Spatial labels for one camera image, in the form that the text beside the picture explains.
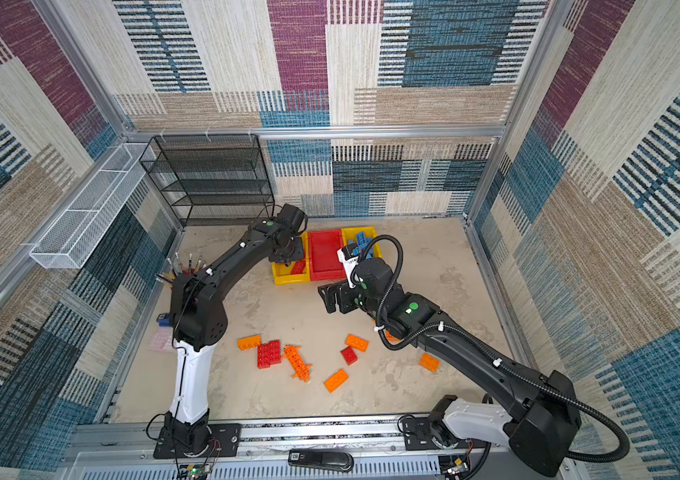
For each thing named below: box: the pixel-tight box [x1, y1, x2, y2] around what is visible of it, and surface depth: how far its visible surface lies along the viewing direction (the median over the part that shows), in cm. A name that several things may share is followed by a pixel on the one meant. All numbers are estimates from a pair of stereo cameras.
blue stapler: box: [156, 313, 173, 327], surface depth 93 cm
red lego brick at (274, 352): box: [269, 339, 281, 366], surface depth 87 cm
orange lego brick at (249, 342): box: [237, 334, 261, 351], surface depth 88 cm
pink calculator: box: [148, 326, 174, 353], surface depth 91 cm
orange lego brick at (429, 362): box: [419, 352, 440, 373], surface depth 85 cm
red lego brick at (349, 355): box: [340, 346, 358, 366], surface depth 87 cm
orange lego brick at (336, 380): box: [324, 368, 349, 394], surface depth 84 cm
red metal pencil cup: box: [155, 252, 207, 284], surface depth 93 cm
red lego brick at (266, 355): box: [257, 340, 275, 369], surface depth 87 cm
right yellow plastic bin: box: [341, 226, 382, 259], surface depth 111 cm
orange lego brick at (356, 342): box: [345, 333, 369, 352], surface depth 91 cm
